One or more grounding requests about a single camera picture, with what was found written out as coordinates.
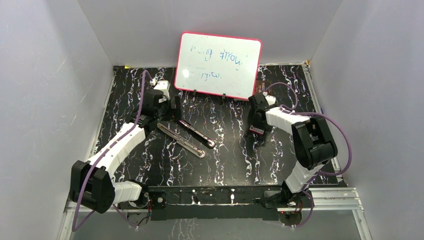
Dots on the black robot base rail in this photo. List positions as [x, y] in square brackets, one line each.
[217, 202]

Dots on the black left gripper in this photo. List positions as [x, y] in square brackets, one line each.
[166, 102]

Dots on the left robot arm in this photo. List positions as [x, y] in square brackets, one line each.
[91, 183]

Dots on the pink framed whiteboard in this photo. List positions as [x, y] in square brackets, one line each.
[218, 65]

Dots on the red white staple box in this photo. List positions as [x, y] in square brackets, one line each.
[256, 130]

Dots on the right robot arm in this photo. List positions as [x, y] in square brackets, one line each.
[313, 143]

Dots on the brown Three Days book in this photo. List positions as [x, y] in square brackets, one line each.
[261, 86]

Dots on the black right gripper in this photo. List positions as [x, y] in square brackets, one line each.
[252, 121]

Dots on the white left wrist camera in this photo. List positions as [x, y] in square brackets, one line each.
[164, 86]

